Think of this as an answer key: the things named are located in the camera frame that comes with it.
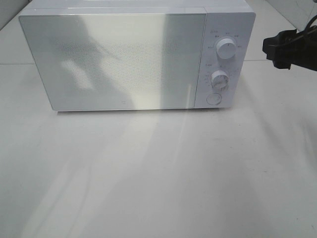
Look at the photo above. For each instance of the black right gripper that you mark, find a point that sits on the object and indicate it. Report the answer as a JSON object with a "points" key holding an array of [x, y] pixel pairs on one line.
{"points": [[303, 48]]}

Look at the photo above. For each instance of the white timer knob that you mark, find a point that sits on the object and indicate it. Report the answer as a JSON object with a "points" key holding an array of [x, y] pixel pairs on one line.
{"points": [[219, 79]]}

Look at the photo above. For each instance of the round white door button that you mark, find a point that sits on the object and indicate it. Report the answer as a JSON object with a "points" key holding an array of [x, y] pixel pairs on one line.
{"points": [[214, 99]]}

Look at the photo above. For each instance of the white microwave door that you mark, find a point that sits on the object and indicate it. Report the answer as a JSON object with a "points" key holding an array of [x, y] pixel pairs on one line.
{"points": [[117, 61]]}

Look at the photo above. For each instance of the upper white power knob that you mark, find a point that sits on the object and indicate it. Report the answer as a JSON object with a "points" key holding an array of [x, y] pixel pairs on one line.
{"points": [[226, 48]]}

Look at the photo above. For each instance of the white microwave oven body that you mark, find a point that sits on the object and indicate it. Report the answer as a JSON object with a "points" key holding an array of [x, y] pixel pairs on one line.
{"points": [[224, 18]]}

